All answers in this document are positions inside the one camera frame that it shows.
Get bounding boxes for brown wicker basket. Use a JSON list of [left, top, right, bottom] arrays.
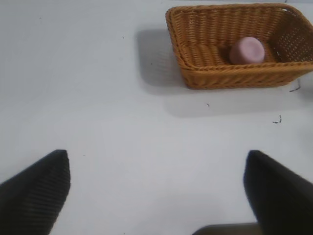
[[165, 2, 313, 90]]

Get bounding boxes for pink toy peach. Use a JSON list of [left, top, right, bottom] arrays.
[[229, 37, 266, 65]]

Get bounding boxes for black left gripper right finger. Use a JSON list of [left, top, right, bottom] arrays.
[[243, 150, 313, 235]]

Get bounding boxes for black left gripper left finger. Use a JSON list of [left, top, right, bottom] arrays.
[[0, 149, 71, 235]]

